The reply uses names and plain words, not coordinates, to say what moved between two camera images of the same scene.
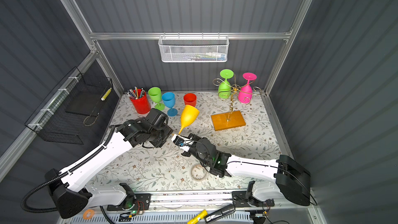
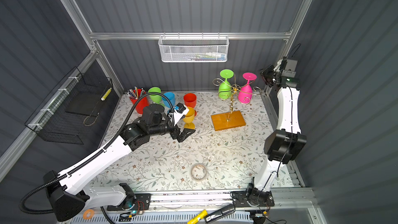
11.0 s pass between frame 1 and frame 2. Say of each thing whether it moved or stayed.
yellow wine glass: moved
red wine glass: stayed
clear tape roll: stayed
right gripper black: moved
